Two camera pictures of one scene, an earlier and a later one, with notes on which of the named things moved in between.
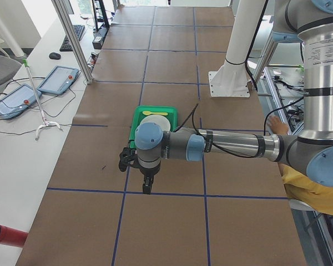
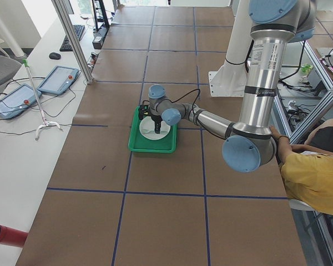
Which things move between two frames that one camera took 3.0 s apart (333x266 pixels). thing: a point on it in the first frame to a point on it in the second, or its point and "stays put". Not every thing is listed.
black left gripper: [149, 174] to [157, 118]
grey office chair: [1, 68] stays put
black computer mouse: [55, 56] stays put
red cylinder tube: [1, 234] stays put
